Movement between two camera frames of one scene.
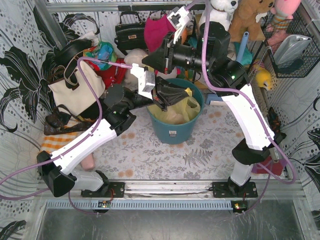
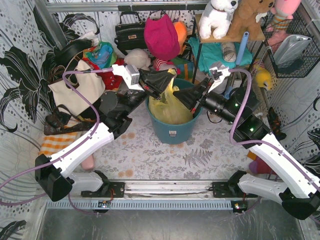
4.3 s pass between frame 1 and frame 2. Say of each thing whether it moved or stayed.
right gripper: moved
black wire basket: stayed
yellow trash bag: stayed
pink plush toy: stayed
